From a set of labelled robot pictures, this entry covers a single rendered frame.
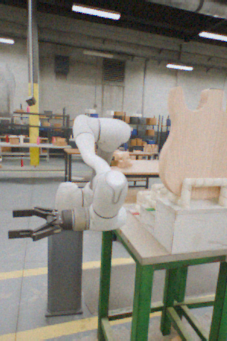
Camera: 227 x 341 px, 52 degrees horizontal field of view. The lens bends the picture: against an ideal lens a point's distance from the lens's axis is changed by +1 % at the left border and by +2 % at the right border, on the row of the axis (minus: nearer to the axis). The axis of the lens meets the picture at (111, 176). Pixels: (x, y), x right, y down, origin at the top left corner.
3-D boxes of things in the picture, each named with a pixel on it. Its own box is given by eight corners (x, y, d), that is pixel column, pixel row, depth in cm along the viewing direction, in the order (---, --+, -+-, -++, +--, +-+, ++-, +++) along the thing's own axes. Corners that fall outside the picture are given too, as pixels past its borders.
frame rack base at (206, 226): (171, 255, 85) (176, 211, 81) (152, 237, 99) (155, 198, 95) (231, 248, 93) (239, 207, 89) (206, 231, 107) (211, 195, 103)
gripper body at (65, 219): (73, 234, 86) (46, 236, 83) (70, 221, 93) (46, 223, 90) (74, 216, 83) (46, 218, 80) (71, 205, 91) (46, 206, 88)
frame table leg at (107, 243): (98, 348, 149) (105, 214, 131) (96, 340, 154) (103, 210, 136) (107, 345, 150) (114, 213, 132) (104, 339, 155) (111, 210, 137)
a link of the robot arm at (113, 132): (78, 196, 182) (104, 195, 189) (80, 214, 172) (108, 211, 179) (94, 111, 129) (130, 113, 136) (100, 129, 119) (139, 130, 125)
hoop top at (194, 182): (185, 188, 82) (186, 179, 81) (180, 186, 85) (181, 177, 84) (231, 187, 88) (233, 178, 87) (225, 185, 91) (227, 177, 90)
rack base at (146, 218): (153, 237, 98) (155, 216, 97) (138, 221, 114) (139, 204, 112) (207, 232, 107) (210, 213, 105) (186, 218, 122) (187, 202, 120)
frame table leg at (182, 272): (174, 330, 165) (189, 208, 147) (170, 324, 170) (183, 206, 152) (180, 329, 167) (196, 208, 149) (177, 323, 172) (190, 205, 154)
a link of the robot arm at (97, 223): (83, 214, 97) (87, 195, 88) (118, 211, 102) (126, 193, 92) (87, 237, 90) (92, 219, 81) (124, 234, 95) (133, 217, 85)
